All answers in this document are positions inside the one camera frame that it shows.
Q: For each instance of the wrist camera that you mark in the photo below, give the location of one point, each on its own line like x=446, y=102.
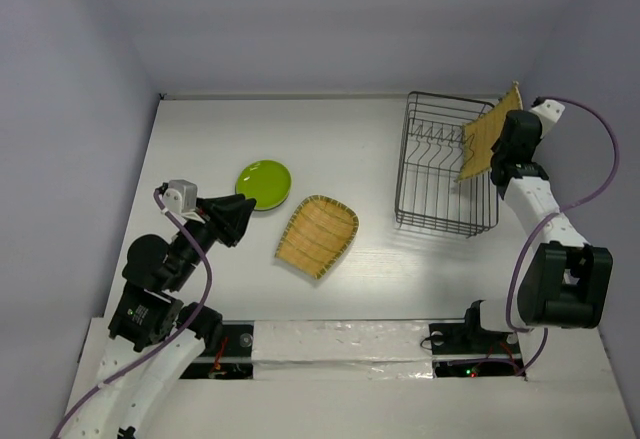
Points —
x=179, y=196
x=549, y=113

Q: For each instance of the white foil front panel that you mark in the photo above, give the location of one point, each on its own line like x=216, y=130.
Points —
x=354, y=350

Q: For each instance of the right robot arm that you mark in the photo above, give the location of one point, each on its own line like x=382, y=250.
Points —
x=560, y=280

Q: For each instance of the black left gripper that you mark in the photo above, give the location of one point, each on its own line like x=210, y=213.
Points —
x=226, y=215

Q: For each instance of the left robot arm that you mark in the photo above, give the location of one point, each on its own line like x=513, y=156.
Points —
x=161, y=323

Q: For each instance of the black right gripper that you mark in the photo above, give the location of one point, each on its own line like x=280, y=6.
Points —
x=513, y=135

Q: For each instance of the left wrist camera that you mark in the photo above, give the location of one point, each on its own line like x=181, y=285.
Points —
x=179, y=196

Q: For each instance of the large woven bamboo tray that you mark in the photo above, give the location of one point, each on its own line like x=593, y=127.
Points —
x=481, y=134

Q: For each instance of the small green plate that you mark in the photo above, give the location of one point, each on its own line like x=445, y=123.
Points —
x=268, y=182

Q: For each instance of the black wire dish rack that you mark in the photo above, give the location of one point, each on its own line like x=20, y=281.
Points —
x=429, y=195

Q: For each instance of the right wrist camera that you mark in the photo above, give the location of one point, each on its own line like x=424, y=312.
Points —
x=549, y=113

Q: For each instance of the small woven bamboo tray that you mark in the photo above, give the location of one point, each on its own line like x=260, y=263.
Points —
x=317, y=235

